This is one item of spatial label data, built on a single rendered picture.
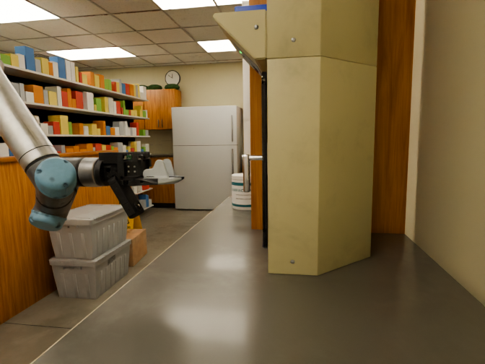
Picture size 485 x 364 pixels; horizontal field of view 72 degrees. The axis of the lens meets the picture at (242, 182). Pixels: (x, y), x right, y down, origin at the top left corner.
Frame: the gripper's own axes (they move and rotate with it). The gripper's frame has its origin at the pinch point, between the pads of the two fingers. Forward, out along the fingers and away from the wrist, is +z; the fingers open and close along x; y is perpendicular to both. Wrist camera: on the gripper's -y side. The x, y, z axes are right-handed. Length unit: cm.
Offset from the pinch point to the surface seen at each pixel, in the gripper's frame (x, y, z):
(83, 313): 131, -115, -125
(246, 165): -0.8, 4.1, 17.3
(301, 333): -28.1, -20.3, 30.0
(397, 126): 32, 13, 59
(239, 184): 61, -9, 5
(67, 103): 264, 51, -224
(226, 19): -5.3, 35.1, 14.1
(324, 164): -4.0, 4.5, 34.8
